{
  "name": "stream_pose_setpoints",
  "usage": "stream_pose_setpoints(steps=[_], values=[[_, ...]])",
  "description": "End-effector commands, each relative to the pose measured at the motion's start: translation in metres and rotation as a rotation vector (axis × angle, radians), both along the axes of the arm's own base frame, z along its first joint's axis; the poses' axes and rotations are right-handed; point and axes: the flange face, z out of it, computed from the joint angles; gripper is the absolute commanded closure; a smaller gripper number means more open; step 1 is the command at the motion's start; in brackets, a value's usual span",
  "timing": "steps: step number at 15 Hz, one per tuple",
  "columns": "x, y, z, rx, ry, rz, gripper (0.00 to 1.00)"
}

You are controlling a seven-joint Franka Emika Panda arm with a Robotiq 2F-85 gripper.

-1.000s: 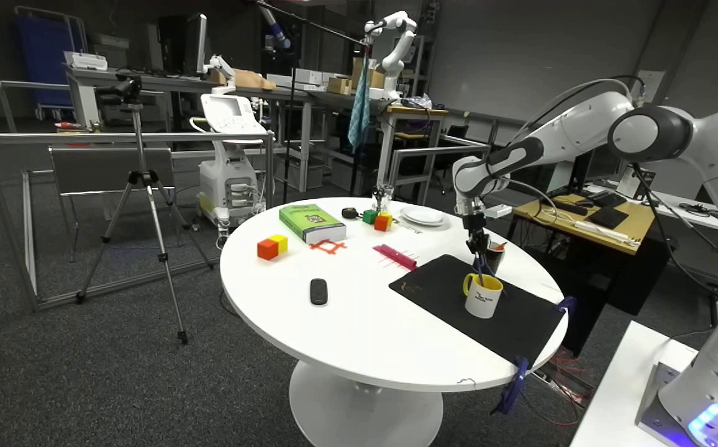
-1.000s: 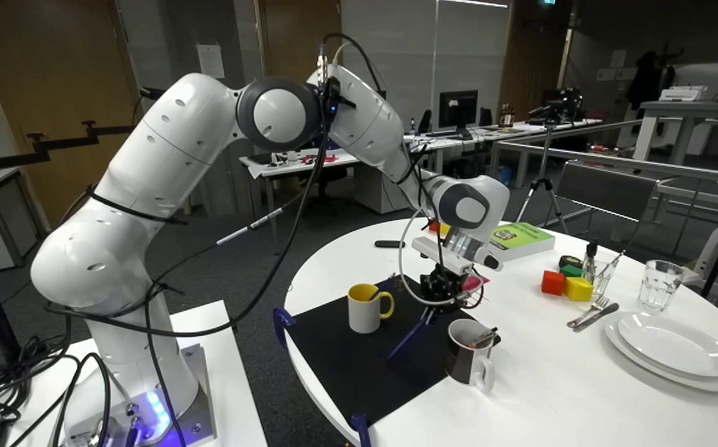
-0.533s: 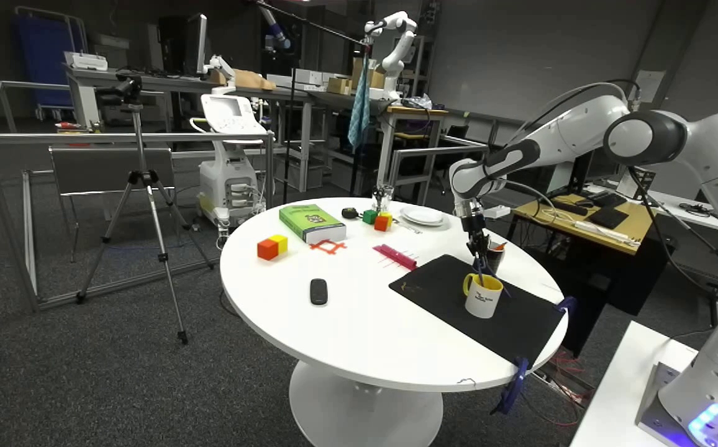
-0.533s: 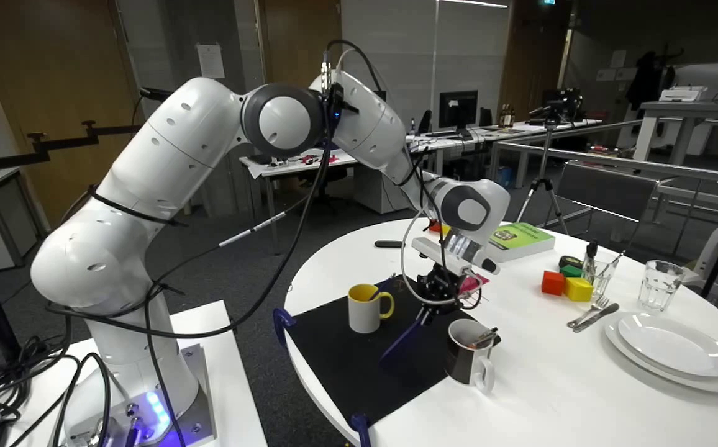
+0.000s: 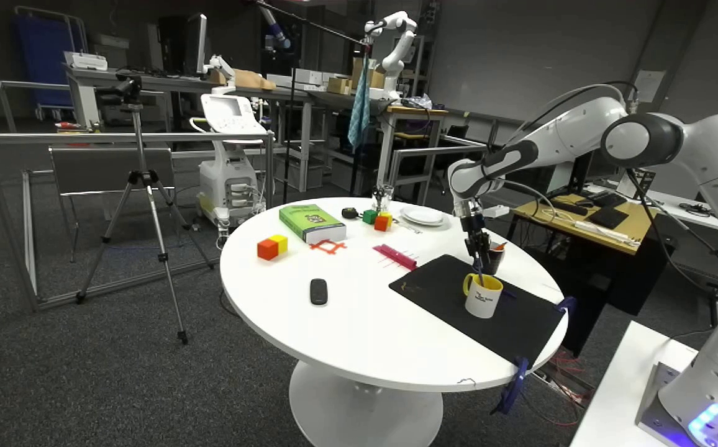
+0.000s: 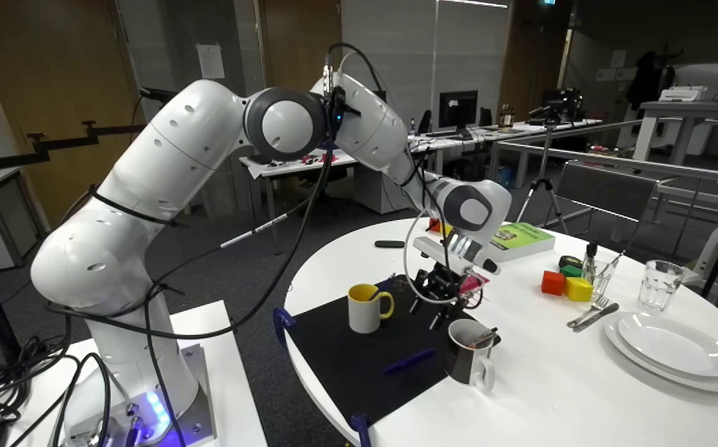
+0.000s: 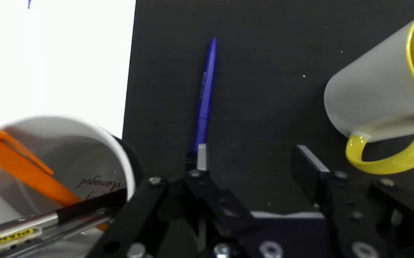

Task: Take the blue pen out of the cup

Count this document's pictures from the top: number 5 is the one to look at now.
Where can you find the yellow cube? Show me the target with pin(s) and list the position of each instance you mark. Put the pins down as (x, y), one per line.
(281, 241)

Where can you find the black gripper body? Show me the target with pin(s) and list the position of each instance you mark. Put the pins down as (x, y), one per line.
(474, 222)

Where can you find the green book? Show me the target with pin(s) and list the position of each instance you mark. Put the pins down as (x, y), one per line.
(311, 225)

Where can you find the red cube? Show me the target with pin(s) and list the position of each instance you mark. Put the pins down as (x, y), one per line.
(385, 222)

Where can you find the glass holding utensils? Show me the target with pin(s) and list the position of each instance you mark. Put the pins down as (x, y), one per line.
(381, 201)

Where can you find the white table pedestal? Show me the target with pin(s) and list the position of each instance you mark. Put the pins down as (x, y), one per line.
(366, 411)

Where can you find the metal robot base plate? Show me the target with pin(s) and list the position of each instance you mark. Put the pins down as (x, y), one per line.
(653, 397)

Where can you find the wooden desk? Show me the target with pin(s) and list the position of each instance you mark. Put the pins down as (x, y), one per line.
(590, 232)

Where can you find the blue cabinet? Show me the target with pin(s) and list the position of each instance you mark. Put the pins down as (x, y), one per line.
(43, 50)

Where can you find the yellow and white mug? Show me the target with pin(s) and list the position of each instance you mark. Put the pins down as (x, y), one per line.
(483, 299)

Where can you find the blue tape strip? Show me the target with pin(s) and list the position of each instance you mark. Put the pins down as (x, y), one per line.
(514, 385)
(566, 305)

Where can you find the red comb-like strip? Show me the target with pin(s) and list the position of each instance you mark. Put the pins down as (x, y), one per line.
(396, 256)

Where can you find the white robot mounting table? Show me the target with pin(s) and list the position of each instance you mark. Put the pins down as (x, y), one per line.
(616, 389)

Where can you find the black boom pole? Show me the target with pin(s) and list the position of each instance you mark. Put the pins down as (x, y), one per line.
(316, 22)

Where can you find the camera tripod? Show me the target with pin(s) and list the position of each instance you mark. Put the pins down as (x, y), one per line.
(156, 225)

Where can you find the large white plate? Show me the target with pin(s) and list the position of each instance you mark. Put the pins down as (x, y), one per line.
(424, 226)

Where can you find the green block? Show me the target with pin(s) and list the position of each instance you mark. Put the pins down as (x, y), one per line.
(368, 217)

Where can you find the red plastic frame piece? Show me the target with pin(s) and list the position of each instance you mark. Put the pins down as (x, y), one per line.
(329, 246)

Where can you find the white machine cart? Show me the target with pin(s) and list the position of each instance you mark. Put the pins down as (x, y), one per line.
(229, 176)

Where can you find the small white background robot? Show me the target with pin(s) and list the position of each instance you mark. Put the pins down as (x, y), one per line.
(396, 40)

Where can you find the teal hanging cloth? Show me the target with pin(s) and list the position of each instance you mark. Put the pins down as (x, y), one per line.
(358, 113)

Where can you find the small black round object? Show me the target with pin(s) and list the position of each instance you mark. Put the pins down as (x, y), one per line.
(349, 211)

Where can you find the black mat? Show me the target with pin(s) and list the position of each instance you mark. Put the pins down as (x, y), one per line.
(440, 288)

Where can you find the small black marker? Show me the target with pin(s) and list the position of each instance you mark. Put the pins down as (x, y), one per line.
(319, 292)

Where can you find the small white plate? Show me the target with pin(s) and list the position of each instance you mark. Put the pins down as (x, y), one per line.
(424, 215)

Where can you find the orange cube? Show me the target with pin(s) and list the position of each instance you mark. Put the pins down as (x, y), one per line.
(267, 249)

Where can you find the small black tripod camera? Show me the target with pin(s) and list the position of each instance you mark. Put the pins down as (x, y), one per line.
(130, 88)

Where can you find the square metal frame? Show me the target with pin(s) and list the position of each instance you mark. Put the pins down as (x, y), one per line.
(424, 153)

